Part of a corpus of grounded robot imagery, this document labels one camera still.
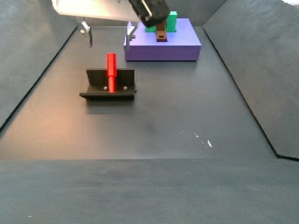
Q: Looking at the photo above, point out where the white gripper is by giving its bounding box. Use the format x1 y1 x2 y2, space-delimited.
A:
50 0 138 48

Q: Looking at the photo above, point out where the red peg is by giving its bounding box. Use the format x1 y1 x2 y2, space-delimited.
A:
106 52 117 94

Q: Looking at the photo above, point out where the purple board base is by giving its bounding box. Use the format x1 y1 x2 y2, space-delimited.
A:
124 18 201 61

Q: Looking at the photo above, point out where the green block right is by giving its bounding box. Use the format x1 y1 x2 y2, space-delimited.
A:
144 26 156 32

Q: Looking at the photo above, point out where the green block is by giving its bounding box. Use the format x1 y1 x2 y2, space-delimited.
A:
144 26 156 32
165 11 177 32

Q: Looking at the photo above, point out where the brown L-shaped block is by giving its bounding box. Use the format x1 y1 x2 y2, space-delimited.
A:
156 22 167 42

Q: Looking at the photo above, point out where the green block left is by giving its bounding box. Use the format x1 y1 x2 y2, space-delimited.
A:
165 11 177 32

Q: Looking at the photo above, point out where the black angled peg stand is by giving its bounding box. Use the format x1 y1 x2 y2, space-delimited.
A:
78 69 136 100

